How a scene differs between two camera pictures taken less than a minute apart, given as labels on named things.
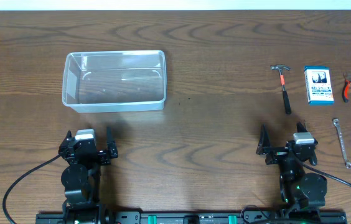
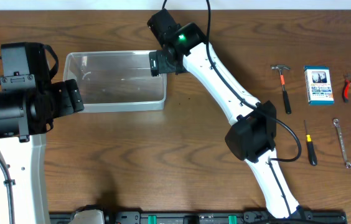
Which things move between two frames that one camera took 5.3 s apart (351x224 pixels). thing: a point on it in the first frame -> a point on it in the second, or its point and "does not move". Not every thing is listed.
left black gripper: (101, 154) -> (76, 95)
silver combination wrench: (348, 164) does not move
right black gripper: (279, 150) -> (154, 63)
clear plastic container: (114, 81) does not move
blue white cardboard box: (318, 85) does not move
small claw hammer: (286, 101) does not move
